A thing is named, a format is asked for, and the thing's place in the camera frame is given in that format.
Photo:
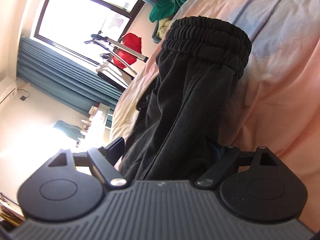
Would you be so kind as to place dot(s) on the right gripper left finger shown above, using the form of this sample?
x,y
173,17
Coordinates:
x,y
103,160

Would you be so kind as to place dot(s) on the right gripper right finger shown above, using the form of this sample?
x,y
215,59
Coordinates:
x,y
225,159

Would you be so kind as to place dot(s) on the black corduroy pants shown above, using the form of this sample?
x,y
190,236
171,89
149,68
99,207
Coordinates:
x,y
174,137

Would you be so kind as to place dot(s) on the white vanity desk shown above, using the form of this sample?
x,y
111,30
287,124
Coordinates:
x,y
95,130

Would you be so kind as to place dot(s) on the wavy teal framed mirror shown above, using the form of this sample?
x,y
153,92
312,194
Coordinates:
x,y
72,131

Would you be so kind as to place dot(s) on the black wooden rack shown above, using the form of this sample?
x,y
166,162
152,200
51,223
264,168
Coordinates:
x,y
111,82

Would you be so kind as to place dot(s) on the teal left curtain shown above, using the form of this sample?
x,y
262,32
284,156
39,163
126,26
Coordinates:
x,y
63,79

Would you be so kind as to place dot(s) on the pastel bed duvet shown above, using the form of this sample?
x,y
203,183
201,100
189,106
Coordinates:
x,y
276,102

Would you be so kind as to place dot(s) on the silver garment steamer stand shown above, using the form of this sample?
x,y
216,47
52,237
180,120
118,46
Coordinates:
x,y
112,47

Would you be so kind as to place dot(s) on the white air conditioner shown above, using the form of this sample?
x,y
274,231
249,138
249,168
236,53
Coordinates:
x,y
8,89

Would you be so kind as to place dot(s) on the cream knitted garment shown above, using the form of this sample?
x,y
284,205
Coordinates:
x,y
162,26

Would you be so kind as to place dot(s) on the green sweatshirt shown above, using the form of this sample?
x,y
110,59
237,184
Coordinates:
x,y
164,9

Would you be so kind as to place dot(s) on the window with dark frame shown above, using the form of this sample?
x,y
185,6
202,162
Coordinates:
x,y
67,24

